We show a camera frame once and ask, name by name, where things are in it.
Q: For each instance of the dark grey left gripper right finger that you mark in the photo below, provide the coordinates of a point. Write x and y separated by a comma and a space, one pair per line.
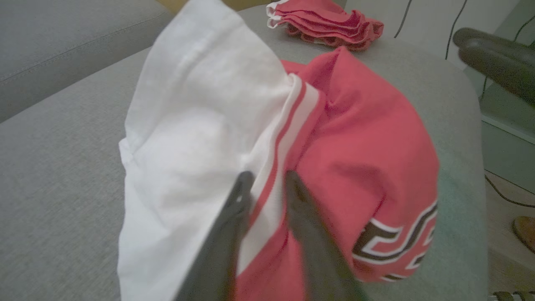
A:
317, 251

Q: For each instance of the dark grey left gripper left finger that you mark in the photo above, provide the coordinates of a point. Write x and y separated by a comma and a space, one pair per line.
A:
217, 251

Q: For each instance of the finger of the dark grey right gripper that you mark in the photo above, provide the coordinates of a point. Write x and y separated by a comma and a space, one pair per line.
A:
485, 37
501, 69

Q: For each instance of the red and white jersey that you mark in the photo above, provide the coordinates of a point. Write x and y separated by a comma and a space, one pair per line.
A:
200, 117

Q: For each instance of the red shorts with white stripe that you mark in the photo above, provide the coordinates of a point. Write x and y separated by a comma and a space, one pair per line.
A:
326, 23

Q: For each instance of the brown rounded shoe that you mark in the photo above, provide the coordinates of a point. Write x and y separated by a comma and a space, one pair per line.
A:
526, 234

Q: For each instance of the yellow cushion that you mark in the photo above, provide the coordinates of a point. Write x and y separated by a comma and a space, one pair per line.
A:
242, 4

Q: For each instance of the grey sofa back cushion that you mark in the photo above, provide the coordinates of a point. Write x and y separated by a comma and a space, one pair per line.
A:
62, 42

